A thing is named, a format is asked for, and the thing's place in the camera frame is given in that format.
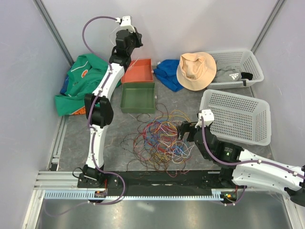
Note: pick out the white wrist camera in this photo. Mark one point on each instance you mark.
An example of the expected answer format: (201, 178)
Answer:
(125, 21)
(205, 118)

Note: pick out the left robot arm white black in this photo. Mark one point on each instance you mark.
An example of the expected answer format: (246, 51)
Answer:
(99, 111)

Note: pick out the left aluminium frame post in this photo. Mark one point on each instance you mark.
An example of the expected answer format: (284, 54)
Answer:
(53, 29)

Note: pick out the white plastic basket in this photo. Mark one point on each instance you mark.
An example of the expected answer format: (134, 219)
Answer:
(238, 118)
(243, 60)

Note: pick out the near white plastic basket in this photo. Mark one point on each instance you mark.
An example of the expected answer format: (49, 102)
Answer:
(238, 118)

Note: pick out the grey adidas garment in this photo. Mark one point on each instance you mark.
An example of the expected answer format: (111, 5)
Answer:
(228, 73)

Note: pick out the peach bucket hat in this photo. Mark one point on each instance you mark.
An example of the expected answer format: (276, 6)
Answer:
(196, 71)

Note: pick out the far white plastic basket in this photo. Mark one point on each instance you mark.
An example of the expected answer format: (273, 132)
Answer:
(243, 60)

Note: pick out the aluminium frame post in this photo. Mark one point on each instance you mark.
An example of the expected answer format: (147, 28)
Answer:
(267, 25)
(53, 29)

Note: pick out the blue cloth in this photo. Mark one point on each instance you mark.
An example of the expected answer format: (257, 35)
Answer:
(165, 72)

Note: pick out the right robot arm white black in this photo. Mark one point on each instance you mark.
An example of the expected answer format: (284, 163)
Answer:
(242, 168)

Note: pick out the orange plastic tray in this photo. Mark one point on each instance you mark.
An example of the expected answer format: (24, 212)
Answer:
(140, 71)

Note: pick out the green jacket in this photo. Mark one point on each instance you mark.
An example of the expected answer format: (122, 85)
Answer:
(88, 75)

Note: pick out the right aluminium frame post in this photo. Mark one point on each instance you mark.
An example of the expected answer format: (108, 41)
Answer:
(267, 25)

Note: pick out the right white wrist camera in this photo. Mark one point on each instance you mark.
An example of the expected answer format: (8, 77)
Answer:
(205, 118)

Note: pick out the light blue cable duct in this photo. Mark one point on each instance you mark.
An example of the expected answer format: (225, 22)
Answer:
(93, 195)

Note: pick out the green plastic tray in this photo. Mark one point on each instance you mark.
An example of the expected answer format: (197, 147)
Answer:
(138, 98)

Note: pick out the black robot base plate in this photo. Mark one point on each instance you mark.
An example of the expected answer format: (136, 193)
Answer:
(198, 182)

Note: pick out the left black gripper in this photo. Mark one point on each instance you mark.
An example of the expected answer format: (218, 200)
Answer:
(138, 36)

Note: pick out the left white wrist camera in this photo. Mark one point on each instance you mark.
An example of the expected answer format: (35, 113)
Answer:
(125, 21)

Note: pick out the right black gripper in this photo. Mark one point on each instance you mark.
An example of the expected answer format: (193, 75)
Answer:
(186, 127)

